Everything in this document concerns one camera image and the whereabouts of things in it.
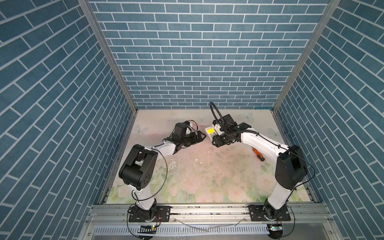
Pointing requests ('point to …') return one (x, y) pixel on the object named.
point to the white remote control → (211, 132)
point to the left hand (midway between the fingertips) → (202, 137)
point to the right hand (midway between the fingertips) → (214, 139)
